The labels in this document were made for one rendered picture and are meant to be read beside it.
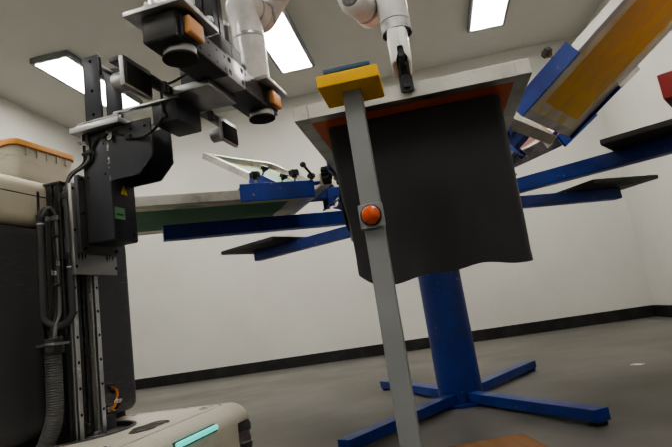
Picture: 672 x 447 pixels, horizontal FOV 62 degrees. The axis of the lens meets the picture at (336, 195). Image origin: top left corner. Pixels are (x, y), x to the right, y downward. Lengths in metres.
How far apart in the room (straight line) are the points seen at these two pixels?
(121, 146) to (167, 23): 0.40
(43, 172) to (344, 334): 4.78
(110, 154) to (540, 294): 5.13
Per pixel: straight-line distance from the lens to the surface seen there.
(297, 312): 6.23
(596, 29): 2.30
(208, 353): 6.57
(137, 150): 1.48
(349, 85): 1.19
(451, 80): 1.41
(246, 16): 1.73
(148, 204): 2.15
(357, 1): 1.48
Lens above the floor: 0.47
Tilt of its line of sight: 12 degrees up
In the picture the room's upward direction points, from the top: 9 degrees counter-clockwise
